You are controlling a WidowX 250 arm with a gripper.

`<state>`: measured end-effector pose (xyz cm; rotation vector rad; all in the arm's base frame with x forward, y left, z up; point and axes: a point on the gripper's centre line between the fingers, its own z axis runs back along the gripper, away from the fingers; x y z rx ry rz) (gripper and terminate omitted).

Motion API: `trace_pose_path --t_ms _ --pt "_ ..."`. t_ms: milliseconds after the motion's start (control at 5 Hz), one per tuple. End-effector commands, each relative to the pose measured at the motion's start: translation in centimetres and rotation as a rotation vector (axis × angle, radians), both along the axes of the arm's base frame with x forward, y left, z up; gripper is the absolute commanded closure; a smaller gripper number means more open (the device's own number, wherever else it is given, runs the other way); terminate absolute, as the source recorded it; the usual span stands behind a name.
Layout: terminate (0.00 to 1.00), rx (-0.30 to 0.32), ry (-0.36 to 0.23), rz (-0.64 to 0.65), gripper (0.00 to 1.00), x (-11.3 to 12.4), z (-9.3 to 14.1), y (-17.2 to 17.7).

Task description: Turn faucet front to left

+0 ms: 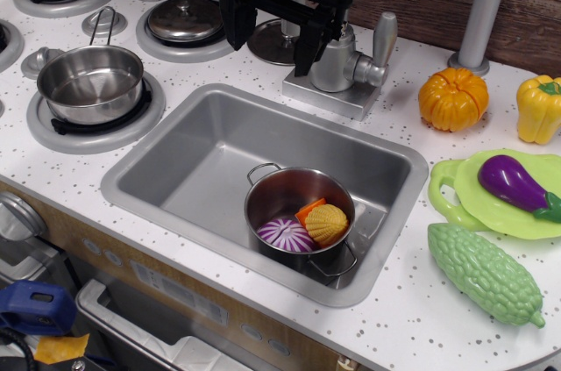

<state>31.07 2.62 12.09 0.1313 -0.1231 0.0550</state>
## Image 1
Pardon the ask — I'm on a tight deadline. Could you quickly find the silver toy faucet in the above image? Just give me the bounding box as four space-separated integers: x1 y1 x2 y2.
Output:
282 22 382 121

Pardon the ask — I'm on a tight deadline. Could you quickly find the steel pot lid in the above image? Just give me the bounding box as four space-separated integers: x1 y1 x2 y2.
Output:
146 0 223 43

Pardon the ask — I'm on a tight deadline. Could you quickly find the grey burner rear right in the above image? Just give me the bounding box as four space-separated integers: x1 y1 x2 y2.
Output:
136 0 233 63

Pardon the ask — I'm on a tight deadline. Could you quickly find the grey burner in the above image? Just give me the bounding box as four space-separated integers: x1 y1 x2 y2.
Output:
26 73 166 154
0 19 25 72
136 0 233 63

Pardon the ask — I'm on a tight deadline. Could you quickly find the grey toy sink basin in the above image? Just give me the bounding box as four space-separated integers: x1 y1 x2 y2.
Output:
101 83 429 307

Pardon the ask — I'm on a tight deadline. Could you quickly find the grey stove knob middle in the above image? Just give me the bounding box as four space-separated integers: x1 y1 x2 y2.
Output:
82 10 128 37

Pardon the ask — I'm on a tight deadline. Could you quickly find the grey burner front left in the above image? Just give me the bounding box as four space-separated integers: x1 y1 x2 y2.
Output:
26 73 166 154

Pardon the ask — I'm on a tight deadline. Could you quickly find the orange toy carrot piece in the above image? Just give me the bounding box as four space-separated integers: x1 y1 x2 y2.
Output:
295 197 326 226

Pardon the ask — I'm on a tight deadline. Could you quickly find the orange toy pumpkin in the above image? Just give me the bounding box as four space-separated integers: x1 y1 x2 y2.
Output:
418 68 489 132

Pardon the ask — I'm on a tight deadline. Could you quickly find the yellow toy shell pasta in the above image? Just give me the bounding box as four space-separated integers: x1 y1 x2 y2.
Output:
305 204 349 247

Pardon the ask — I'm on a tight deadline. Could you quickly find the purple white toy onion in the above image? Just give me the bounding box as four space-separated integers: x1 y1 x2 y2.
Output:
257 218 317 253

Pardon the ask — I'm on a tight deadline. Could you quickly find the grey vertical pole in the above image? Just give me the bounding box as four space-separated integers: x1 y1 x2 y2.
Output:
448 0 501 76

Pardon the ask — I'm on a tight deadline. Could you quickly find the grey stove knob left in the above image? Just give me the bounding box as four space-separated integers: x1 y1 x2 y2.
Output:
20 46 63 80

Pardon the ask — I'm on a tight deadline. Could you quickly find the grey burner far left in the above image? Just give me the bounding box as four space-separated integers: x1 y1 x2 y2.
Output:
0 19 25 72

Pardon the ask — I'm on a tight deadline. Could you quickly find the yellow toy bell pepper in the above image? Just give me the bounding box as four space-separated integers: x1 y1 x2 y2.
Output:
516 75 560 145

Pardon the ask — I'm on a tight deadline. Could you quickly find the purple toy eggplant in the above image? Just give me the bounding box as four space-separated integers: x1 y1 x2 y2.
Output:
478 154 560 224

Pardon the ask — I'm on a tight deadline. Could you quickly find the light green toy plate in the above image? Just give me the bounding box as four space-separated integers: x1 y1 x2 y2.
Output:
428 149 560 240

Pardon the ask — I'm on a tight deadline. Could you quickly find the green toy bitter melon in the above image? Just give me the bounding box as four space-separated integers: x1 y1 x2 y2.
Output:
427 223 545 329

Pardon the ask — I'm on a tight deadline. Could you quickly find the blue clamp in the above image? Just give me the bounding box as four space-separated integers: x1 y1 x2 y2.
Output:
1 280 77 336

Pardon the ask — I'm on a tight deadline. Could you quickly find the silver faucet handle lever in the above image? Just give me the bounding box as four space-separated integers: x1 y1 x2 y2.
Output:
353 11 398 87

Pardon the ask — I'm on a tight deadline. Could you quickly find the steel pot with handles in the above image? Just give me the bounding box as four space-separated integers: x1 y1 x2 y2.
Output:
244 162 358 280

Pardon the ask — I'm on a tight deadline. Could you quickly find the steel saucepan with handle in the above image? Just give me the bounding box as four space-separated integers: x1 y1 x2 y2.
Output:
36 5 146 126

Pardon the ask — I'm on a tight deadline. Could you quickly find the grey oven door handle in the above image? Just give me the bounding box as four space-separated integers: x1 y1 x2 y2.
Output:
75 279 248 370

